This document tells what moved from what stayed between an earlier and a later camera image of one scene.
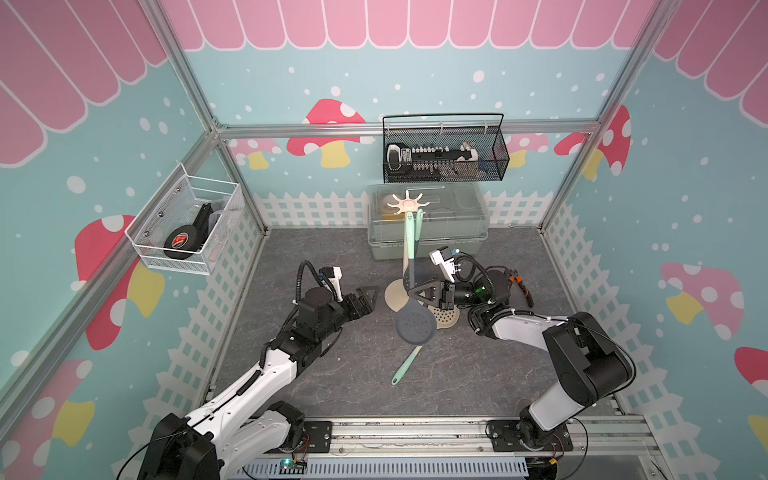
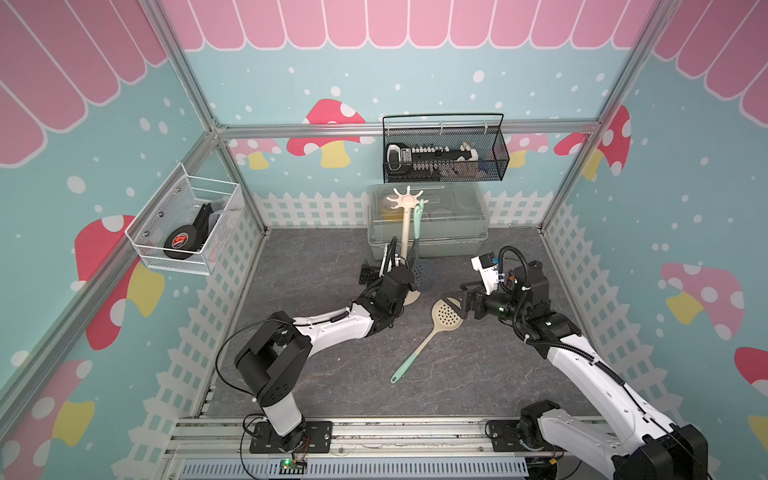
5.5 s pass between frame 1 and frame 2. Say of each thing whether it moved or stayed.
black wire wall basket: stayed
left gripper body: moved
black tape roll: stayed
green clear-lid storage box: stayed
